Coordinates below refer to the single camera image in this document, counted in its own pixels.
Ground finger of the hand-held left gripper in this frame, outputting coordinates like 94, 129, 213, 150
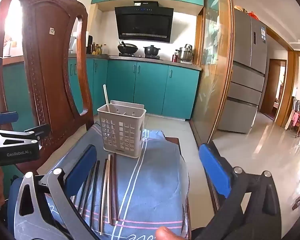
0, 111, 19, 130
0, 124, 52, 145

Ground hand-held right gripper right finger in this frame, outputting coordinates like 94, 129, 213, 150
192, 141, 283, 240

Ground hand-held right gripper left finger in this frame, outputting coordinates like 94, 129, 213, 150
14, 144, 98, 240

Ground white plastic chopstick holder basket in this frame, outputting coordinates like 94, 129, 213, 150
97, 100, 147, 159

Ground person's right hand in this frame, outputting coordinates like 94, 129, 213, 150
156, 226, 182, 240

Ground beige chopstick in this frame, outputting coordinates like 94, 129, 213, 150
99, 158, 109, 236

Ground carved wooden chair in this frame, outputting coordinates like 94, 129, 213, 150
0, 0, 95, 177

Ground blue striped cloth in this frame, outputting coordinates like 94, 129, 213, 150
15, 122, 192, 240

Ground chairs with draped clothes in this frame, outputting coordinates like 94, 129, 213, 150
284, 96, 300, 138

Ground black countertop appliance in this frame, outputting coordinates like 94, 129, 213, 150
86, 35, 94, 54

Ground row of condiment bottles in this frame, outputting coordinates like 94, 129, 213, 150
91, 42, 108, 56

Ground silver refrigerator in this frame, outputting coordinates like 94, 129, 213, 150
217, 8, 268, 135

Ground wooden door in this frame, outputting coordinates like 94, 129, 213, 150
260, 58, 287, 122

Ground teal base cabinets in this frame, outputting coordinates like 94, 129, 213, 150
1, 57, 200, 125

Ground wood framed glass sliding door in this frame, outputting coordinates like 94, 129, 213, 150
189, 0, 236, 146

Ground grey kitchen countertop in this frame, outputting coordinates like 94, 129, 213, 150
68, 53, 202, 71

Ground stainless steel pot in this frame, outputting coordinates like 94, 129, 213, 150
176, 44, 195, 62

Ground black wok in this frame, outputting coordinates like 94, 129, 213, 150
117, 41, 139, 55

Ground gas stove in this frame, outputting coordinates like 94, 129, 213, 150
118, 52, 163, 61

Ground black cooking pot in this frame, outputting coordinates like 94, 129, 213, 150
143, 45, 161, 58

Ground black range hood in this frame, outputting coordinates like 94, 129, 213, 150
114, 1, 174, 43

